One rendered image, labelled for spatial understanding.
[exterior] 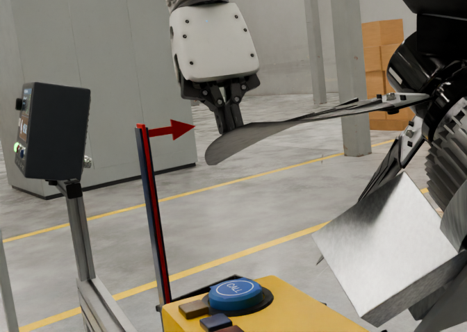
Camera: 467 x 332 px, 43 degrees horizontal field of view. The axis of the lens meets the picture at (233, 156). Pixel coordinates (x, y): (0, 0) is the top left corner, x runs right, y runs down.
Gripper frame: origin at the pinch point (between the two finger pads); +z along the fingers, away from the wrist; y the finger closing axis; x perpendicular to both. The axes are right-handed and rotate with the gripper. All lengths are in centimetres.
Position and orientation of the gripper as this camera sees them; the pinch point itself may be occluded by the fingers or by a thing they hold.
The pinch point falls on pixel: (229, 123)
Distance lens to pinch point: 75.9
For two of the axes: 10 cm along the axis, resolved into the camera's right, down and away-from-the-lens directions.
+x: -3.6, 2.0, 9.1
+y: 9.0, -1.8, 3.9
